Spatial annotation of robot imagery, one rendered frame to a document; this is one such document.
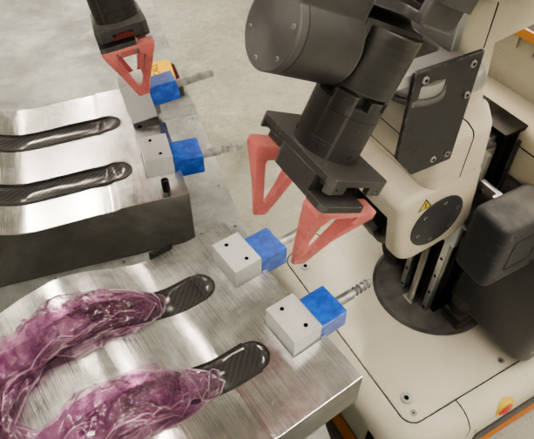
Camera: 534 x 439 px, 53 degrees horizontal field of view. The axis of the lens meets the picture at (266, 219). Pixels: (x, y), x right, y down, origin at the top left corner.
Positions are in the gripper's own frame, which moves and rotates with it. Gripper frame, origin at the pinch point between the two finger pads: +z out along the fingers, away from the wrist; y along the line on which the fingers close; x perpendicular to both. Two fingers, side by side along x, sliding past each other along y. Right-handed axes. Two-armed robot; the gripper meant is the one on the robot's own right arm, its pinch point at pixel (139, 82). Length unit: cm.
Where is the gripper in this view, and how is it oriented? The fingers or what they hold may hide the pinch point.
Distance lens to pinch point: 79.5
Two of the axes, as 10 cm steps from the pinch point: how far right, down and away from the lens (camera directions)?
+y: 3.1, 5.5, -7.8
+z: 1.9, 7.7, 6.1
